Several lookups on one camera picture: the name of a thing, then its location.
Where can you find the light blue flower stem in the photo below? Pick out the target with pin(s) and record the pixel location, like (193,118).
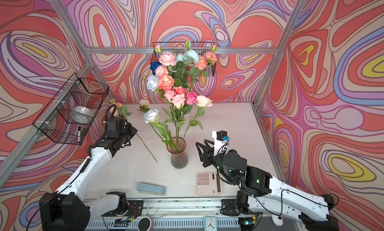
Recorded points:
(186,73)

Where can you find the large pink peony stem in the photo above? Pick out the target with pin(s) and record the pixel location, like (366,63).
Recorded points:
(165,60)

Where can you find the pink calculator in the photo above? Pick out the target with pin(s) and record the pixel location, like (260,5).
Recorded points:
(208,184)

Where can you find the coral pink rose stem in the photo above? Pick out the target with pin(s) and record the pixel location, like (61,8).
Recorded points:
(166,82)

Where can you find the white artificial rose stem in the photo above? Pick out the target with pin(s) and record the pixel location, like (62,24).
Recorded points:
(153,83)

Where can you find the pink peach flower stem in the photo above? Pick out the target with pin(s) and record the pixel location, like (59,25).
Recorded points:
(206,64)

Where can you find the blue artificial rose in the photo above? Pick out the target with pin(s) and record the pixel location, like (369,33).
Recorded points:
(154,66)

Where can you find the white computer mouse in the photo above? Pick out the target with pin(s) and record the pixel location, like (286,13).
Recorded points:
(277,220)

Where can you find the pile of artificial flowers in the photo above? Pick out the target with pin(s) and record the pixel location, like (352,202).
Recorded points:
(144,105)

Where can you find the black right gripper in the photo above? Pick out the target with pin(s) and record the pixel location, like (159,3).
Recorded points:
(207,154)

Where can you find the small pink spray stem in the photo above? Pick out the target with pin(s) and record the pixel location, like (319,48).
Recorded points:
(122,111)

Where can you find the cream pink rose stem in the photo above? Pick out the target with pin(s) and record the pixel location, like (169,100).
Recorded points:
(202,102)

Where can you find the pale pink rose stem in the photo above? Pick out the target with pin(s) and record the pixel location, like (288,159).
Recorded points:
(180,114)

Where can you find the round black speaker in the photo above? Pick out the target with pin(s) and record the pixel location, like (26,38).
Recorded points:
(145,224)

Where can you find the light blue eraser box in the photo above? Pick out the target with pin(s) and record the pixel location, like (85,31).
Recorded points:
(151,189)

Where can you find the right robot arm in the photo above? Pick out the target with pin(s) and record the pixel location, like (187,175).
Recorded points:
(260,192)

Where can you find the white tape roll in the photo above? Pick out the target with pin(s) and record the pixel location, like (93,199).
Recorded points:
(81,115)

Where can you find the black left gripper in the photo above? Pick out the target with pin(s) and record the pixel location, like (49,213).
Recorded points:
(132,129)

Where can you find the purple glass vase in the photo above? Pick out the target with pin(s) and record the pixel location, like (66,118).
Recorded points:
(179,158)

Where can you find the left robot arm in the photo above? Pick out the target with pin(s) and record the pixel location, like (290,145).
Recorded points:
(66,209)

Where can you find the small green clock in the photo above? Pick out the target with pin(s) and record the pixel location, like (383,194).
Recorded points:
(210,224)

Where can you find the pink artificial rose stem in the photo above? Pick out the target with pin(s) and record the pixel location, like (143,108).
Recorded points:
(180,90)

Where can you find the left black wire basket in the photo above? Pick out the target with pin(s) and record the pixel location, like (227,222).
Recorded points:
(55,122)

